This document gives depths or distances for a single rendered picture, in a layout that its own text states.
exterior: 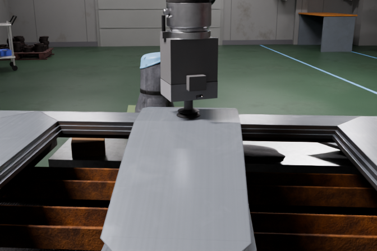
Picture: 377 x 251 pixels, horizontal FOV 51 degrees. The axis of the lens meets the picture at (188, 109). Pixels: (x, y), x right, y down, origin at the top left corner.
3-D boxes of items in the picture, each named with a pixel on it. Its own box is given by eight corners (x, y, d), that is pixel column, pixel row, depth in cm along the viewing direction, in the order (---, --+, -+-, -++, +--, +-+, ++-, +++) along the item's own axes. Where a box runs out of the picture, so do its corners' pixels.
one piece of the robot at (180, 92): (171, 17, 59) (173, 121, 64) (226, 15, 62) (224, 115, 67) (155, 14, 68) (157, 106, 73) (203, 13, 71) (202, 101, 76)
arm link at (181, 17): (218, 3, 64) (169, 3, 61) (217, 31, 65) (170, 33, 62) (201, 1, 70) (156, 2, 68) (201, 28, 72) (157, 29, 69)
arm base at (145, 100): (133, 108, 156) (133, 83, 153) (170, 108, 159) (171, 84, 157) (137, 119, 142) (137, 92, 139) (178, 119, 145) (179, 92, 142)
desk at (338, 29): (325, 44, 1036) (327, 12, 1014) (353, 51, 891) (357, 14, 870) (295, 44, 1028) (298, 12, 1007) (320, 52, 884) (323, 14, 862)
